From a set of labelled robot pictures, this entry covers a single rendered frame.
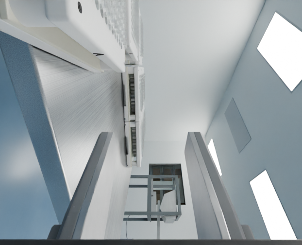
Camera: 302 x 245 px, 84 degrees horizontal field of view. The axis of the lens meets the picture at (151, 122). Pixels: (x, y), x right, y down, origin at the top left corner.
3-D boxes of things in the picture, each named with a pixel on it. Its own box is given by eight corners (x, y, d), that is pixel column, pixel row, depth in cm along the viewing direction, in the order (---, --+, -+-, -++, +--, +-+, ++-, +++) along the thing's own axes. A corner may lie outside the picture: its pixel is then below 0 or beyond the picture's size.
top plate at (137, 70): (138, 66, 94) (142, 66, 94) (139, 109, 101) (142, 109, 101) (133, 66, 70) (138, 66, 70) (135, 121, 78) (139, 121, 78)
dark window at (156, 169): (148, 164, 569) (180, 164, 569) (148, 164, 570) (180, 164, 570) (147, 206, 486) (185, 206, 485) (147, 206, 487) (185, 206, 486)
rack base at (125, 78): (129, 66, 94) (133, 66, 94) (130, 109, 101) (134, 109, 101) (121, 66, 71) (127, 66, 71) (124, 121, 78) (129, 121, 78)
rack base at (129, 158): (130, 110, 101) (134, 110, 101) (132, 146, 109) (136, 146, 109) (124, 122, 78) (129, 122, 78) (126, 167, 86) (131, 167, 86)
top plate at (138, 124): (139, 109, 101) (142, 109, 101) (140, 146, 109) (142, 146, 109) (135, 122, 78) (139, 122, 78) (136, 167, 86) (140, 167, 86)
